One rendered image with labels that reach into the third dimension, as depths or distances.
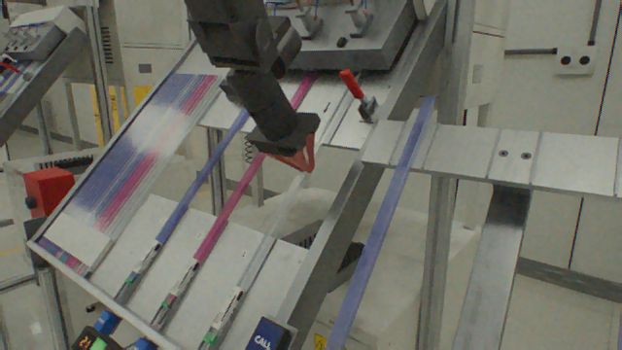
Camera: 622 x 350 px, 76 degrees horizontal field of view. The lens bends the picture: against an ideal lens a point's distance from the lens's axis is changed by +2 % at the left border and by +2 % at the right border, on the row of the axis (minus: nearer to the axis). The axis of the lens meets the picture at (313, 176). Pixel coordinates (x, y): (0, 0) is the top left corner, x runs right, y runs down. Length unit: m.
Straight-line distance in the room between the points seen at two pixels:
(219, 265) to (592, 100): 1.90
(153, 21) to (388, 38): 1.48
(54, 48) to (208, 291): 1.43
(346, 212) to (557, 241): 1.89
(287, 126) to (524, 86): 1.80
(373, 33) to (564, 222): 1.79
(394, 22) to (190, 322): 0.57
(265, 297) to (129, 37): 1.57
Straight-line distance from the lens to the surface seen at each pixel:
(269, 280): 0.58
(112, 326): 0.76
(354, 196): 0.58
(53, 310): 1.17
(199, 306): 0.64
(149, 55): 2.01
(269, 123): 0.54
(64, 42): 1.87
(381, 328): 0.81
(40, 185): 1.39
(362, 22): 0.73
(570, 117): 2.23
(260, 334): 0.50
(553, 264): 2.43
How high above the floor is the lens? 1.10
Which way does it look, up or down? 16 degrees down
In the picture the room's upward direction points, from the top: straight up
